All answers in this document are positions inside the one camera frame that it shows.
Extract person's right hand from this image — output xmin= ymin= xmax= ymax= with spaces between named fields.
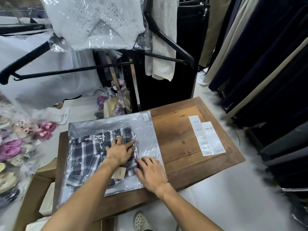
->
xmin=134 ymin=156 xmax=169 ymax=198

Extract person's left hand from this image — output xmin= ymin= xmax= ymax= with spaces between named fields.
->
xmin=105 ymin=136 xmax=137 ymax=167

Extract clear plastic garment bag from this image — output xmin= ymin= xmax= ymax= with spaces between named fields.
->
xmin=59 ymin=111 xmax=167 ymax=207

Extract person's right forearm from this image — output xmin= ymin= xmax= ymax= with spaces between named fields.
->
xmin=155 ymin=182 xmax=224 ymax=231

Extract person's left forearm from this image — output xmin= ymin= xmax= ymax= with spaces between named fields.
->
xmin=40 ymin=158 xmax=119 ymax=231

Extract brown paper garment tag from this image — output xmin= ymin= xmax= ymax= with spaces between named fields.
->
xmin=111 ymin=167 xmax=127 ymax=179

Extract navy white plaid shirt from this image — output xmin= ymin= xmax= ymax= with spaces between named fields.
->
xmin=65 ymin=127 xmax=141 ymax=188

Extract bag of colourful items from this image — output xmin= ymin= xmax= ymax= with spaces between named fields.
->
xmin=94 ymin=80 xmax=131 ymax=119

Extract person's white clog shoe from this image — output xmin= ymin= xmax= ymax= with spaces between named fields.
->
xmin=133 ymin=211 xmax=153 ymax=231

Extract long white barcode label strip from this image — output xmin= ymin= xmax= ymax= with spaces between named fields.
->
xmin=188 ymin=115 xmax=213 ymax=157

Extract wide white barcode label sheet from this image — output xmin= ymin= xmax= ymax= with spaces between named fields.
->
xmin=201 ymin=122 xmax=226 ymax=155

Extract white paper sheet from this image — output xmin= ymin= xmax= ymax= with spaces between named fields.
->
xmin=196 ymin=68 xmax=209 ymax=87

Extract brown cardboard box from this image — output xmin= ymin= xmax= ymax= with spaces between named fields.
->
xmin=13 ymin=157 xmax=103 ymax=231

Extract white knit garment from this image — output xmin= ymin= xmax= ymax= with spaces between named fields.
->
xmin=144 ymin=0 xmax=180 ymax=82

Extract pile of bagged slippers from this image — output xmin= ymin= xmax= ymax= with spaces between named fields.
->
xmin=0 ymin=94 xmax=58 ymax=210

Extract white garment in plastic cover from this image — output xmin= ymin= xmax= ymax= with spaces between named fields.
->
xmin=0 ymin=34 xmax=103 ymax=111

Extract white lace garment in plastic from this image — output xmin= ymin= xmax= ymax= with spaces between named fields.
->
xmin=40 ymin=0 xmax=152 ymax=51

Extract black hanging trousers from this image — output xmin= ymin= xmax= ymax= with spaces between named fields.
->
xmin=177 ymin=0 xmax=211 ymax=70

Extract large black clothes hanger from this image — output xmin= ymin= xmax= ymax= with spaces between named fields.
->
xmin=0 ymin=41 xmax=133 ymax=85

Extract row of hanging dark trousers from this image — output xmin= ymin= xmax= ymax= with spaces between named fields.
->
xmin=198 ymin=0 xmax=308 ymax=197

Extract chrome rack post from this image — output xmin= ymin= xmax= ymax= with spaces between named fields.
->
xmin=106 ymin=51 xmax=141 ymax=113

